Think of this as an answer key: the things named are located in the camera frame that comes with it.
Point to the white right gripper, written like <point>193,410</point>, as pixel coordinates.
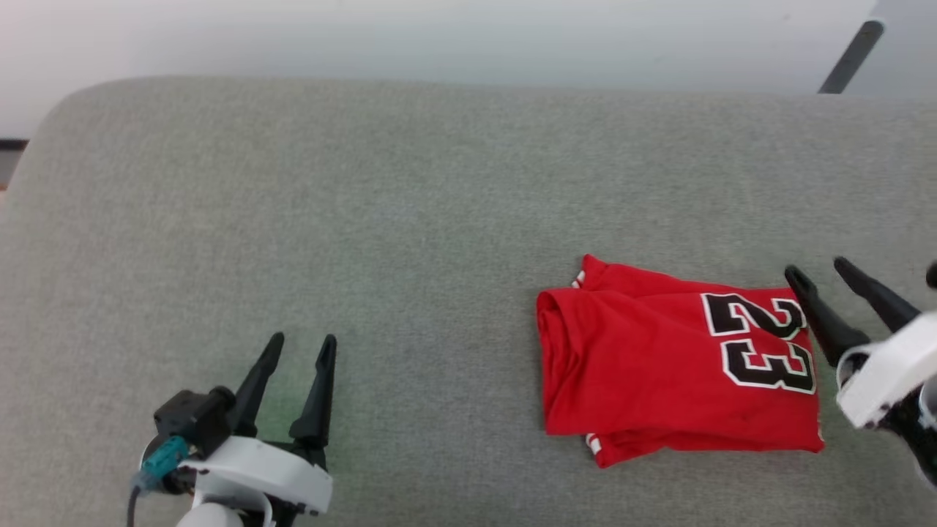
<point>889,366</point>

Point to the grey wall panel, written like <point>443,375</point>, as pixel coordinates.
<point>908,51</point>

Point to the black slanted pole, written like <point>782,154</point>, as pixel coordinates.
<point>853,55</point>

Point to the black frame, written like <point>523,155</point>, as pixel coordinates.
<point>11,144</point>

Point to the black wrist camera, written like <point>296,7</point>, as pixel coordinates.
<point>192,419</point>
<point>932,275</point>

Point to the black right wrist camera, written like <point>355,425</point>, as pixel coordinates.
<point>932,275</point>

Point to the red and white jersey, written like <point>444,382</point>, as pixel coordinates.
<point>644,366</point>

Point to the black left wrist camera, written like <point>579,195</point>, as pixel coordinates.
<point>192,419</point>

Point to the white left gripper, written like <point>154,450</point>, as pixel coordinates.
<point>263,472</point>

